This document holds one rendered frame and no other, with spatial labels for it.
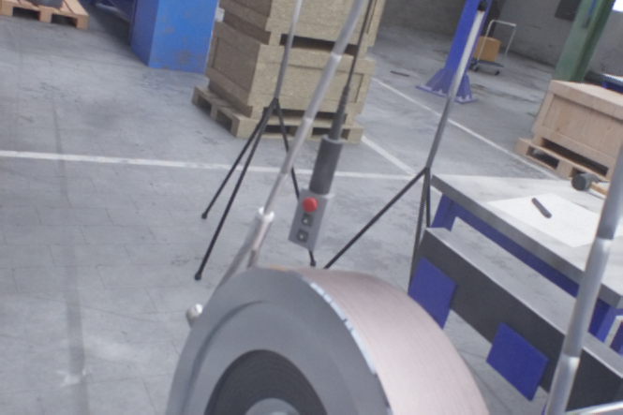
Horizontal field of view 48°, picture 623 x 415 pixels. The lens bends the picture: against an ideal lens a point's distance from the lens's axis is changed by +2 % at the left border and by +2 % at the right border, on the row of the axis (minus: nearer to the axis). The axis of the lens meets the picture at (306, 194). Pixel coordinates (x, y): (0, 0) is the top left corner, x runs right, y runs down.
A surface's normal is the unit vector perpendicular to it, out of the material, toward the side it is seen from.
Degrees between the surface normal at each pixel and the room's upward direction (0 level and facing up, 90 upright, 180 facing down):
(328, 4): 90
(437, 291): 90
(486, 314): 90
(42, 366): 0
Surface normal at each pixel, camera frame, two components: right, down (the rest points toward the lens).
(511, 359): -0.85, -0.02
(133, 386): 0.25, -0.90
